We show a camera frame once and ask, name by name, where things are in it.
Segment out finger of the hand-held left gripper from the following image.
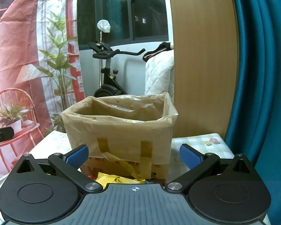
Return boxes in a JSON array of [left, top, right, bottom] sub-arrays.
[[0, 127, 14, 153]]

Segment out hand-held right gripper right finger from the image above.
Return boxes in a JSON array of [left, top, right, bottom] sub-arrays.
[[165, 143, 257, 195]]

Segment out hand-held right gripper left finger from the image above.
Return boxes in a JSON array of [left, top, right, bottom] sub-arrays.
[[12, 145, 103, 195]]

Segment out yellow snack packet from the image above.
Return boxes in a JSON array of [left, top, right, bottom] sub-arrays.
[[95, 172, 147, 185]]

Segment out cardboard box with plastic liner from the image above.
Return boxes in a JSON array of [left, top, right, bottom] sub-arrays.
[[61, 92, 179, 183]]

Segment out checked cartoon tablecloth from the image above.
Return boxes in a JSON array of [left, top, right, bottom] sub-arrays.
[[0, 131, 272, 225]]

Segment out black exercise bike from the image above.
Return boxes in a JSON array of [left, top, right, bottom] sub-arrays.
[[88, 41, 146, 98]]

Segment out printed backdrop cloth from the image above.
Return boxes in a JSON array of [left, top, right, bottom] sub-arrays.
[[0, 0, 86, 185]]

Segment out white quilted cover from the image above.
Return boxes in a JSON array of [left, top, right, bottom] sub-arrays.
[[144, 49, 175, 96]]

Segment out wooden panel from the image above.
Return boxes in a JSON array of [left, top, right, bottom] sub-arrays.
[[167, 0, 239, 139]]

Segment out teal curtain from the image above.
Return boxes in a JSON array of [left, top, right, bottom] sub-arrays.
[[225, 0, 281, 225]]

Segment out black cloth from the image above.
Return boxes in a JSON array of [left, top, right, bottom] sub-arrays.
[[142, 42, 174, 62]]

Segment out white plastic bag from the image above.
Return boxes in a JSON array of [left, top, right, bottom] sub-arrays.
[[97, 19, 111, 34]]

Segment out dark window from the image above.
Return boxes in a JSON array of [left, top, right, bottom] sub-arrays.
[[76, 0, 169, 46]]

